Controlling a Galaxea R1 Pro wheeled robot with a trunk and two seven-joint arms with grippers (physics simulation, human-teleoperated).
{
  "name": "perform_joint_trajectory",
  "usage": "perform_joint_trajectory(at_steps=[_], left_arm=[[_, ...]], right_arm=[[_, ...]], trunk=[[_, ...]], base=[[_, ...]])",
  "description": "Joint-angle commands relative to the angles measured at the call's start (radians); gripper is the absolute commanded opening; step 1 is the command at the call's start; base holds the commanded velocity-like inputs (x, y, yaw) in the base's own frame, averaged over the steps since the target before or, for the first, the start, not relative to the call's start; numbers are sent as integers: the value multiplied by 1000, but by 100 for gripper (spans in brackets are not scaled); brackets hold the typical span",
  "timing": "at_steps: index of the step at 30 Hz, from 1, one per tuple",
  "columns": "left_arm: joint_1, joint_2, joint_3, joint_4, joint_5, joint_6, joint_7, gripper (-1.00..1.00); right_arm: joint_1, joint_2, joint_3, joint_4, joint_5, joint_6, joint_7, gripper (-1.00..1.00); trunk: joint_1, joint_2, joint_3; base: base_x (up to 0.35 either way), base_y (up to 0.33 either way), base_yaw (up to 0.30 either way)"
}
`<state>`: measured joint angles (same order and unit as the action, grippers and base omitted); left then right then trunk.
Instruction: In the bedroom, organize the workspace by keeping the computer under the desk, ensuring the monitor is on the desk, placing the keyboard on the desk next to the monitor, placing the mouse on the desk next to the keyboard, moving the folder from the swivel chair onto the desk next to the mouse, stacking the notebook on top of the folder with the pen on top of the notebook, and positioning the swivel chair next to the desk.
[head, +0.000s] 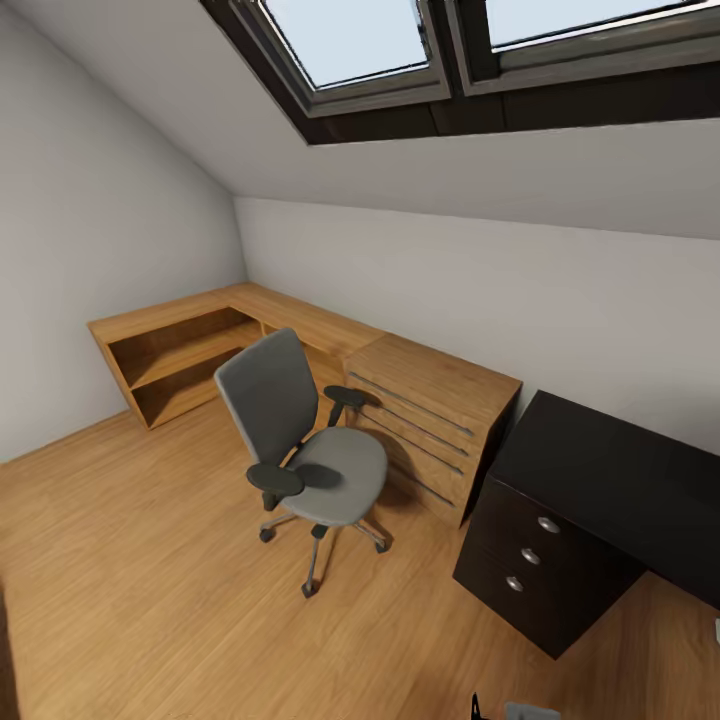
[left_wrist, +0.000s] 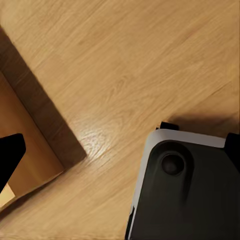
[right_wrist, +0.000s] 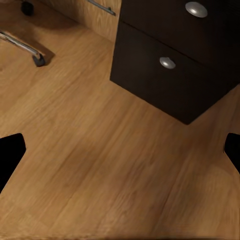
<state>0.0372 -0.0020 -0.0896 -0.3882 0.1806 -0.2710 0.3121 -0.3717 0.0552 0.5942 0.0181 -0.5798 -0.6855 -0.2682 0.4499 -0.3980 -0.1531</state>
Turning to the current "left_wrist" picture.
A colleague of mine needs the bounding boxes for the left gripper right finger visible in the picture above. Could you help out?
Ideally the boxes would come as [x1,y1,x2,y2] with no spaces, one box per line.
[224,133,240,173]

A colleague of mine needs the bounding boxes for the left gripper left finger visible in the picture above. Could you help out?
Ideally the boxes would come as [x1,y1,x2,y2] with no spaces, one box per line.
[0,133,26,193]

